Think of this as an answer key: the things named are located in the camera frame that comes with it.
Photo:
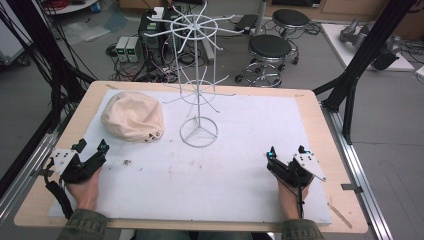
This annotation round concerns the grey metal pole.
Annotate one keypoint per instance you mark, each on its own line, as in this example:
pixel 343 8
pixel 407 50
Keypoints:
pixel 261 16

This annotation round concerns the black round stool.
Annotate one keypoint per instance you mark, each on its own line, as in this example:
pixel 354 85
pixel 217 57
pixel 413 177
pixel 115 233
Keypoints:
pixel 290 17
pixel 270 46

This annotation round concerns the person's left hand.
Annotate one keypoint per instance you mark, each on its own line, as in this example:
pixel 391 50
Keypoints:
pixel 85 193

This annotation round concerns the clear plastic sheet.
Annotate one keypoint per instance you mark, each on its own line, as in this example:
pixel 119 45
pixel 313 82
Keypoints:
pixel 85 31

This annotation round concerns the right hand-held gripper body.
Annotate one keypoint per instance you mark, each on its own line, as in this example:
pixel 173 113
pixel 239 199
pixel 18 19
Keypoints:
pixel 305 165

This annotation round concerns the grey power supply unit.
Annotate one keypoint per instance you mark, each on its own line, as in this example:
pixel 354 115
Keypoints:
pixel 134 48
pixel 121 48

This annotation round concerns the aluminium rail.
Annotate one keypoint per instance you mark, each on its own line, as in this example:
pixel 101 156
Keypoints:
pixel 360 173
pixel 30 160

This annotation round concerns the black metal frame post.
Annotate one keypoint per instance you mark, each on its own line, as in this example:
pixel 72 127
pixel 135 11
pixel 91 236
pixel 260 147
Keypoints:
pixel 363 56
pixel 50 56

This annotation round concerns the white cabinet on wheels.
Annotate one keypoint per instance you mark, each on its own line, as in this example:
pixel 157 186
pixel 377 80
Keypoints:
pixel 10 43

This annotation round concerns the wooden table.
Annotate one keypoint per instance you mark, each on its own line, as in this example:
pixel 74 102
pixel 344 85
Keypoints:
pixel 336 150

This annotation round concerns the white foam mat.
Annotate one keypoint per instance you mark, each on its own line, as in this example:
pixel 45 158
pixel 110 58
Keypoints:
pixel 233 173

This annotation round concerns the white round table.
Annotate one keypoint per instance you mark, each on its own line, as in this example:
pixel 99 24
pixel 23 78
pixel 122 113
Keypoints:
pixel 71 6

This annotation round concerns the black computer tower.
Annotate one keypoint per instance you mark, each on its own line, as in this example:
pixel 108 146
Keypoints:
pixel 151 36

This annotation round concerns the white platform board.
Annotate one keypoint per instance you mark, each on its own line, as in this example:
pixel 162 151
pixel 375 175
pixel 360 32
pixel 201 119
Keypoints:
pixel 336 43

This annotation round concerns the white power strip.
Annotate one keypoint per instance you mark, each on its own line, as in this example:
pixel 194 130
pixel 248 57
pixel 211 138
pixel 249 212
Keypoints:
pixel 208 50

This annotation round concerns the thin wooden stick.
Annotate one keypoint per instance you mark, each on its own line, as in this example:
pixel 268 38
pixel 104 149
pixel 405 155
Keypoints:
pixel 340 216

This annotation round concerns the beige cloth hat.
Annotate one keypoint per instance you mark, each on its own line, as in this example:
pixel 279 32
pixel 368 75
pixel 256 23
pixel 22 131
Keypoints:
pixel 133 116

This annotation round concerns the person's right hand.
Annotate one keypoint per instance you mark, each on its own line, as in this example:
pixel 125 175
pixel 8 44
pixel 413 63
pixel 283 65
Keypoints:
pixel 290 201

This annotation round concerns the grey tape strip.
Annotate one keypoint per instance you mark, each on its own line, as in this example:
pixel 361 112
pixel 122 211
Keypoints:
pixel 351 187

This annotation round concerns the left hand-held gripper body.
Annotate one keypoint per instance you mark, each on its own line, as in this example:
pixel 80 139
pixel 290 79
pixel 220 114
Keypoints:
pixel 78 168

